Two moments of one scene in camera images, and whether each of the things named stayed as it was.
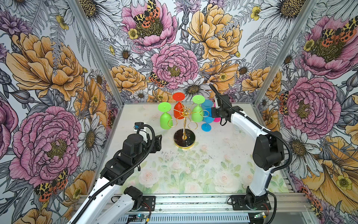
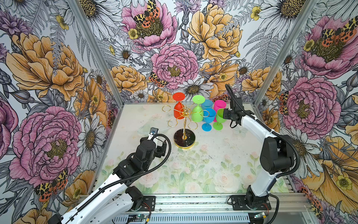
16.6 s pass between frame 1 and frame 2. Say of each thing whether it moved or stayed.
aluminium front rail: stayed
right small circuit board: stayed
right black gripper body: moved
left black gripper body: moved
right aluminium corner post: stayed
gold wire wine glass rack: stayed
